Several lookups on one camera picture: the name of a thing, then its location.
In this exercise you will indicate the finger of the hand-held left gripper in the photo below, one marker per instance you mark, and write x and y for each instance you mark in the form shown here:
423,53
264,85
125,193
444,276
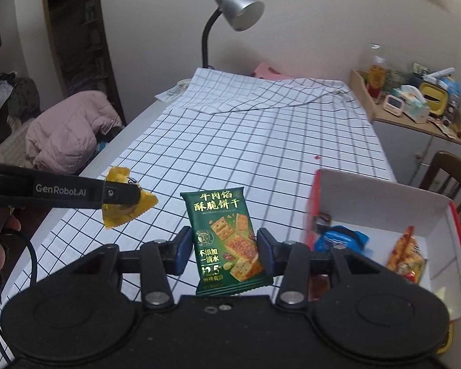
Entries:
119,196

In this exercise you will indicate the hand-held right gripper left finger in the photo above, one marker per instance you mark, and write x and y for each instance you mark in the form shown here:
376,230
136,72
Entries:
182,250

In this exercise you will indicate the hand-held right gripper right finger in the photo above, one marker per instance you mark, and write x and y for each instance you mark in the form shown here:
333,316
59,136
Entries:
265,251

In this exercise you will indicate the yellow egg snack packet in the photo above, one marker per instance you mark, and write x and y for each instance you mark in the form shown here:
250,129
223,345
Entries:
148,201

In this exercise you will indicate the green cracker packet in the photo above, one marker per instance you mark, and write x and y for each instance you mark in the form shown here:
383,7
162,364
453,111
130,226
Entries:
223,238

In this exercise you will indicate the dark red snack packet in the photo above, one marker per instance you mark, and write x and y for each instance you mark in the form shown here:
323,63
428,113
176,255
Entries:
319,286

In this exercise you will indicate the dark plum snack packet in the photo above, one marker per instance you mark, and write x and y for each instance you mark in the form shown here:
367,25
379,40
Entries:
322,221

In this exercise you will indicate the dark blue snack packet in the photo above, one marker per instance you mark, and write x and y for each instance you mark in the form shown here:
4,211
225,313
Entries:
342,240

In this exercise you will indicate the red yellow snack packet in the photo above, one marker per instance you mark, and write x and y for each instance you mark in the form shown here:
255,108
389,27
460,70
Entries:
407,257

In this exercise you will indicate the red cardboard box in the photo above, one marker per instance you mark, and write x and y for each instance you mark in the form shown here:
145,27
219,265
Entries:
407,211

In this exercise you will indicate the pink padded jacket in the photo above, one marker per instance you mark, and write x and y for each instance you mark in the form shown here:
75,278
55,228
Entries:
69,130

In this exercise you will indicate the grey bag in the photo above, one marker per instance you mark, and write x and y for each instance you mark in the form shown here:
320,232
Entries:
19,96

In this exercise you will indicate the white checked tablecloth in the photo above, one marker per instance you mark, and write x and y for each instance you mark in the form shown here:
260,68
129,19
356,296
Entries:
253,142

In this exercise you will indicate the printed paper leaflet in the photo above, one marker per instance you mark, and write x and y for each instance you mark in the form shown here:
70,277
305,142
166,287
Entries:
174,91

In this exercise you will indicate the dark wooden bookshelf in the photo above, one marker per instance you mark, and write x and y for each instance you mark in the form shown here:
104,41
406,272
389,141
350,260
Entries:
84,38

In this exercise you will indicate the wooden storage cabinet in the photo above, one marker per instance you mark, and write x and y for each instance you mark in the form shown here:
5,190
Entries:
407,142

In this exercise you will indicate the pink cloth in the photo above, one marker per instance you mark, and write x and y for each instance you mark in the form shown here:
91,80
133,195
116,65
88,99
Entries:
269,71

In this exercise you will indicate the white kitchen timer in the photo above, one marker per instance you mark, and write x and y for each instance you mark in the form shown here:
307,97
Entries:
392,104

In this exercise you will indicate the brown wooden chair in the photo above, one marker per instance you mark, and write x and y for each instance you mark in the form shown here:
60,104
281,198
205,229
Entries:
453,169

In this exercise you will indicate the pale green tissue box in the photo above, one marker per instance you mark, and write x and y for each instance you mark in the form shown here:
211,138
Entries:
411,105

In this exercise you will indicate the yellow trash bin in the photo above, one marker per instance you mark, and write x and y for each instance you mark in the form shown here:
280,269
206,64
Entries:
453,338

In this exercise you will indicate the orange drink bottle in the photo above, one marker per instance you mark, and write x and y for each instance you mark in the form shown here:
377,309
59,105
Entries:
378,75

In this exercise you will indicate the grey desk lamp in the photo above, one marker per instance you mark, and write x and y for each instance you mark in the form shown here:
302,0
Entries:
238,7

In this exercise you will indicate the yellow tissue holder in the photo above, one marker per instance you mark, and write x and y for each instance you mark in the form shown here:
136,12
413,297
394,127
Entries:
434,100

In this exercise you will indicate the white tube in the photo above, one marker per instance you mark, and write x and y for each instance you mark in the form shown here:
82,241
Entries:
441,73

